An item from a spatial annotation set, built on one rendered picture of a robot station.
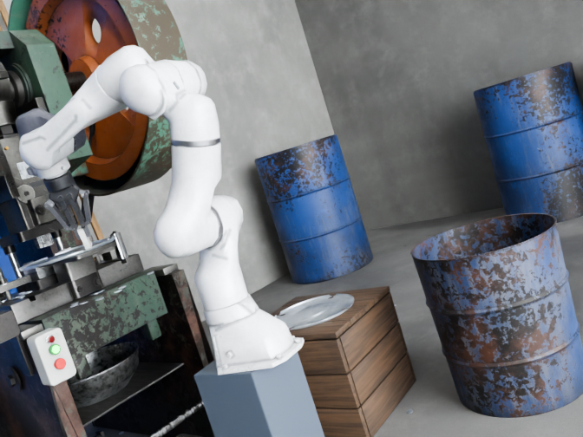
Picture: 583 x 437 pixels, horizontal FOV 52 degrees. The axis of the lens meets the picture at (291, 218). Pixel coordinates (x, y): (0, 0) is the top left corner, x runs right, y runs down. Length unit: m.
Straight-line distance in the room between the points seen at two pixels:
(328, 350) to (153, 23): 1.13
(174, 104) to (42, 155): 0.41
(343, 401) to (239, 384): 0.53
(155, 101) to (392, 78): 3.63
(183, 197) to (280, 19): 3.83
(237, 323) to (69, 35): 1.35
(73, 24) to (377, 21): 2.97
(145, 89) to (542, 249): 1.08
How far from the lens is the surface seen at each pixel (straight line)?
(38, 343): 1.66
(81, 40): 2.29
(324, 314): 1.92
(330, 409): 1.88
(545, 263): 1.71
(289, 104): 4.80
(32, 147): 1.58
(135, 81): 1.30
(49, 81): 2.05
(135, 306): 1.92
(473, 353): 1.76
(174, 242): 1.29
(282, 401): 1.43
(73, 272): 1.89
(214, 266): 1.37
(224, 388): 1.42
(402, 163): 4.87
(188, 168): 1.31
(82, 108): 1.47
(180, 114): 1.30
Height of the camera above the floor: 0.90
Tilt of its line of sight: 7 degrees down
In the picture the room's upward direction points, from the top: 17 degrees counter-clockwise
